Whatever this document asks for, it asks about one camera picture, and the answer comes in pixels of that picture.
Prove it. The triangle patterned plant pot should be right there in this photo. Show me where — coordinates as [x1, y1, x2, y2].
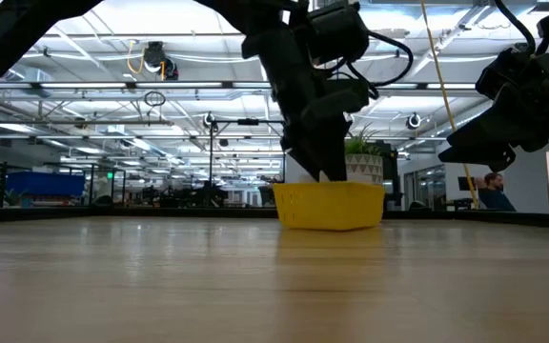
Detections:
[344, 152, 384, 186]

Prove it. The person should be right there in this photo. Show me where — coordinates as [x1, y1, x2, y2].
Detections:
[474, 171, 518, 212]

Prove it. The green succulent plant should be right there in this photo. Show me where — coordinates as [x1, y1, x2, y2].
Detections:
[344, 124, 383, 157]

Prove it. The long ceiling light bar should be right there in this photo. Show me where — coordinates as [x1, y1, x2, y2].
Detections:
[0, 81, 477, 91]

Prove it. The black left camera cable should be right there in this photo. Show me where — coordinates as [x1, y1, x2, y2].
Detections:
[345, 29, 415, 101]

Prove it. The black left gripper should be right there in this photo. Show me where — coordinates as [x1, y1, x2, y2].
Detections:
[240, 26, 371, 183]

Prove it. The black metal gantry frame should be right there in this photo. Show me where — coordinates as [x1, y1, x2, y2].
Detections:
[209, 118, 288, 192]

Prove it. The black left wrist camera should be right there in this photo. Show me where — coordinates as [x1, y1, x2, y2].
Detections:
[306, 0, 371, 67]

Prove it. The yellow plastic basket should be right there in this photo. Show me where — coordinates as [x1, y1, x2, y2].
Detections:
[273, 181, 387, 232]

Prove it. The square building column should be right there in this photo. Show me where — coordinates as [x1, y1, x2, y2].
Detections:
[283, 151, 323, 185]

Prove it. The yellow hanging cord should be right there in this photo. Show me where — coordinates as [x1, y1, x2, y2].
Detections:
[419, 0, 479, 210]

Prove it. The large black ceiling cable reel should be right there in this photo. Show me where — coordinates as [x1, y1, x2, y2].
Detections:
[142, 41, 180, 82]

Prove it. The tall black cabinet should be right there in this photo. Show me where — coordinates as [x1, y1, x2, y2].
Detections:
[381, 140, 402, 213]

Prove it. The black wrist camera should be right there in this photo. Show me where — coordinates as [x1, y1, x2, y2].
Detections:
[475, 46, 542, 101]
[306, 0, 371, 67]

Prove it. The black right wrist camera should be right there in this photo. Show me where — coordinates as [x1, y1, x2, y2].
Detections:
[475, 46, 542, 101]

